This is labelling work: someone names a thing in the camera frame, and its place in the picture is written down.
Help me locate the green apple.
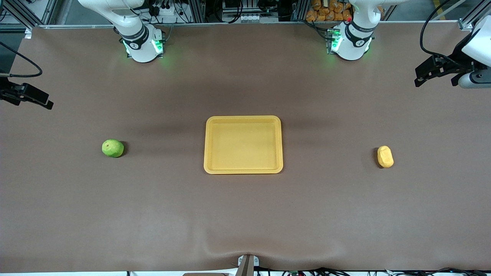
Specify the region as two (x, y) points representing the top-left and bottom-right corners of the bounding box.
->
(102, 139), (125, 158)

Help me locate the yellow potato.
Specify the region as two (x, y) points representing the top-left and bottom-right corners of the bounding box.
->
(377, 145), (394, 169)

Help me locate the yellow plastic tray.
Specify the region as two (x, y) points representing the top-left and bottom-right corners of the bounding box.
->
(204, 115), (284, 175)

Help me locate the orange packaged snacks pile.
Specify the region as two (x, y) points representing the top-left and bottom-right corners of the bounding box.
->
(306, 0), (354, 22)

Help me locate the white power strip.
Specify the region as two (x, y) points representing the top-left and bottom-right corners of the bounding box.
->
(148, 0), (185, 17)

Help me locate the brown table mat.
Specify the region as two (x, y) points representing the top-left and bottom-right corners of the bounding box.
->
(0, 22), (491, 273)

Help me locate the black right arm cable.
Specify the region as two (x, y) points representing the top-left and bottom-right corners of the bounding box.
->
(0, 40), (43, 78)

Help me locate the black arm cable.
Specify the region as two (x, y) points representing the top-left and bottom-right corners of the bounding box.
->
(0, 40), (43, 78)
(419, 0), (455, 59)

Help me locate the aluminium frame post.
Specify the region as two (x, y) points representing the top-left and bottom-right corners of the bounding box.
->
(458, 0), (491, 31)
(7, 0), (59, 29)

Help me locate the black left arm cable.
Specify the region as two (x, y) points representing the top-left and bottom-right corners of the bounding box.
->
(419, 0), (455, 59)

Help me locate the aluminium table edge rail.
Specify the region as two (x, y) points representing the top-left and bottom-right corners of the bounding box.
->
(36, 21), (461, 29)

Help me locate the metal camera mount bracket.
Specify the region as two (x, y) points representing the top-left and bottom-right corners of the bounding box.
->
(237, 254), (260, 276)

